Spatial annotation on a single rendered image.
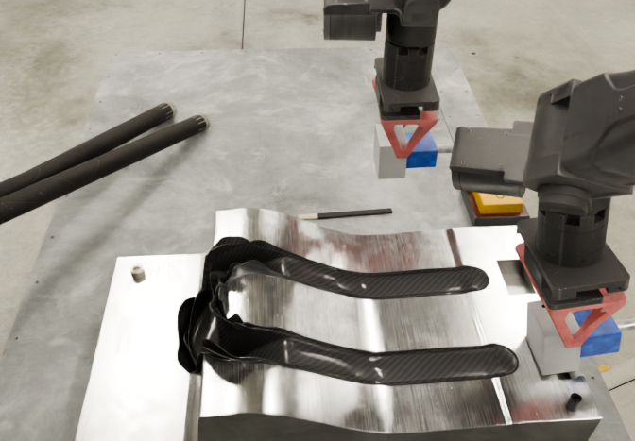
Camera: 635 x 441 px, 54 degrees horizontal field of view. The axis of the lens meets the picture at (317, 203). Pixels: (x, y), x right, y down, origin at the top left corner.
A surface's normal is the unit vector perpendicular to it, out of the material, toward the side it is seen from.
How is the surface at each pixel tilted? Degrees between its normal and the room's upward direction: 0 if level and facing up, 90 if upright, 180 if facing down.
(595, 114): 74
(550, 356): 81
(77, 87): 0
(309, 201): 0
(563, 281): 13
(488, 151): 43
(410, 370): 3
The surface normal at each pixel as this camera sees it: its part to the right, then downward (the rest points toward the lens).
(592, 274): -0.14, -0.83
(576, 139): -0.96, -0.23
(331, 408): 0.48, -0.66
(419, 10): -0.03, 0.95
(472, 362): -0.03, -0.69
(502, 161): -0.48, -0.22
